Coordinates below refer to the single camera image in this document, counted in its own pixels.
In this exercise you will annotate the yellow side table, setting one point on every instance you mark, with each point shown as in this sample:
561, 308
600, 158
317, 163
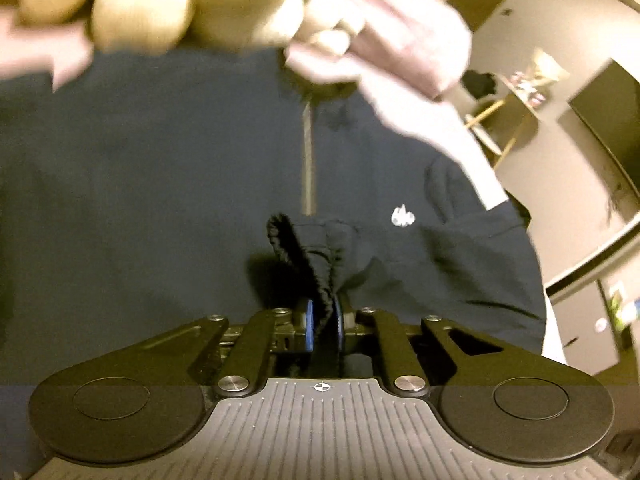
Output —
500, 121

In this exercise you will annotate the white flower bouquet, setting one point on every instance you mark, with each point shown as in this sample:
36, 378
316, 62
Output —
533, 86

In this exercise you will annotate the pink pillow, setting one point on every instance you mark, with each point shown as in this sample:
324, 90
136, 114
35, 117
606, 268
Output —
425, 44

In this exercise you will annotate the navy blue zip jacket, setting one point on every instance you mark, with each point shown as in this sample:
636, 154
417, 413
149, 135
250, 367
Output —
225, 199

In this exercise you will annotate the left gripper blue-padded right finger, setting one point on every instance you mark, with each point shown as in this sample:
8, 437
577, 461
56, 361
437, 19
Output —
372, 343

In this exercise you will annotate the dark wall television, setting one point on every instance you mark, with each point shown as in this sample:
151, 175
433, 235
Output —
609, 106

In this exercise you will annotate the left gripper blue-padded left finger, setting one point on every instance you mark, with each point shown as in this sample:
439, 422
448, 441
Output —
249, 352

